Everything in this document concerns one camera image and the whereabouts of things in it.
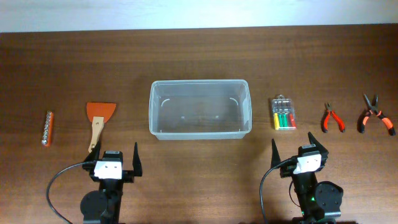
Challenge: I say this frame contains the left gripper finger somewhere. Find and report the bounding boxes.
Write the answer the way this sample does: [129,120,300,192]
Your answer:
[132,142,143,177]
[84,141,101,162]

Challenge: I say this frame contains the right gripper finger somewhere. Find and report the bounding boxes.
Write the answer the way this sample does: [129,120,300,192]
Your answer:
[308,132,328,156]
[271,139,281,168]

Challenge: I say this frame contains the small red-handled pliers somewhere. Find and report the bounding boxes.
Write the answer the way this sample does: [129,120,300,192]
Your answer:
[321,103,346,133]

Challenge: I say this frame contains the clear screwdriver set case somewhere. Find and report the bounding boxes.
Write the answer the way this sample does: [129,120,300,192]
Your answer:
[271,95,297,131]

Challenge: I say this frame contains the orange-black long nose pliers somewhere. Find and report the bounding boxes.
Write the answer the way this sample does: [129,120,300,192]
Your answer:
[358,93,396,136]

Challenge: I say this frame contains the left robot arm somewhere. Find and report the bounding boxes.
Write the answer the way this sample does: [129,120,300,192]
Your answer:
[80,143,142,223]

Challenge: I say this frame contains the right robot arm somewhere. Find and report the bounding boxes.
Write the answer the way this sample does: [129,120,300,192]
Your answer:
[271,133,343,223]

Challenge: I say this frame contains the clear plastic container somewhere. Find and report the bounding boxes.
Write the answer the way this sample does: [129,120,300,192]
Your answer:
[149,79,252,140]

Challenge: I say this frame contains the orange socket bit holder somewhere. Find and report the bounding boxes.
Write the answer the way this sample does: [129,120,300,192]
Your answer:
[41,111,54,147]

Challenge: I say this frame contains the right black cable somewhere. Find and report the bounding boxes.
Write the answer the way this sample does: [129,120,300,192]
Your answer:
[259,157,296,224]

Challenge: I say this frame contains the black cable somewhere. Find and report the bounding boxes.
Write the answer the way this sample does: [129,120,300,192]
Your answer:
[45,161,96,224]
[259,157,296,224]

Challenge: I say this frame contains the left black cable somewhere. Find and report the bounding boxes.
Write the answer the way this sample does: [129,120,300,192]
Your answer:
[45,161,96,224]

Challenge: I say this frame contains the orange scraper wooden handle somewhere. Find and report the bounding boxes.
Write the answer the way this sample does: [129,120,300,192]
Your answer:
[86,102,116,153]

